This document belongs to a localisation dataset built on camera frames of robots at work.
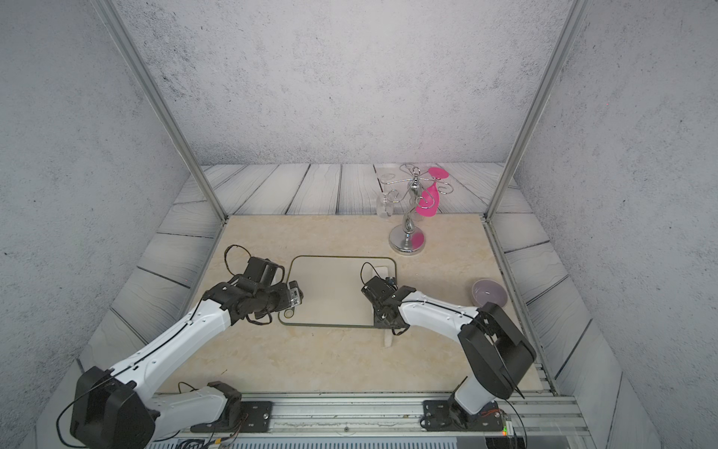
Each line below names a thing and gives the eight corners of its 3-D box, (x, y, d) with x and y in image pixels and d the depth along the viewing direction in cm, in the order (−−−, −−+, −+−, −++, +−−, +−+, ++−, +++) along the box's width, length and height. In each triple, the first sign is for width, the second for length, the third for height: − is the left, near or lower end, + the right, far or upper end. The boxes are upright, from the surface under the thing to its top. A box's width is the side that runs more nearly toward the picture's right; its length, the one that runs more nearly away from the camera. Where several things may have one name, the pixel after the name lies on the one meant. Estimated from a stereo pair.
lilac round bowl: (471, 309, 95) (476, 300, 90) (465, 288, 100) (470, 279, 96) (504, 309, 95) (511, 300, 90) (497, 288, 100) (503, 279, 96)
